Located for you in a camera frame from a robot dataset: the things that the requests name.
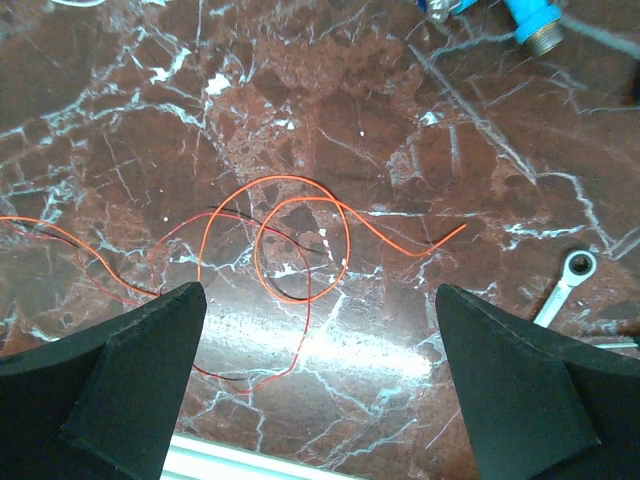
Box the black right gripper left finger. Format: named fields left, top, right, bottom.
left=1, top=282, right=207, bottom=479

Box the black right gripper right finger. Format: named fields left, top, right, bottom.
left=436, top=284, right=639, bottom=479

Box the silver ratchet wrench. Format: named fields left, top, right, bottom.
left=533, top=250, right=597, bottom=328

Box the red black thin wire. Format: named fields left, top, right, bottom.
left=0, top=204, right=331, bottom=396

